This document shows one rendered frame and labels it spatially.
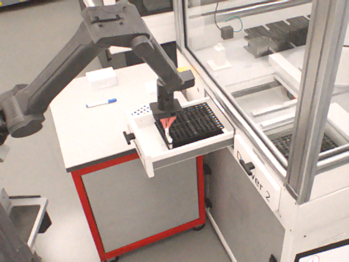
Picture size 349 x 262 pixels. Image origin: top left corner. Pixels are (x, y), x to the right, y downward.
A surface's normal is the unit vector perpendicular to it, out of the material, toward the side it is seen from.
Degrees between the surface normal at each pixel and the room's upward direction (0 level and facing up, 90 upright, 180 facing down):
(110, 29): 35
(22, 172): 0
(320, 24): 90
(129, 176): 90
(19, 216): 0
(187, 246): 0
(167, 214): 90
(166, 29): 90
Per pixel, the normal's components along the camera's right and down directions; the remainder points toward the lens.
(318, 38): -0.91, 0.27
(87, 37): -0.54, 0.10
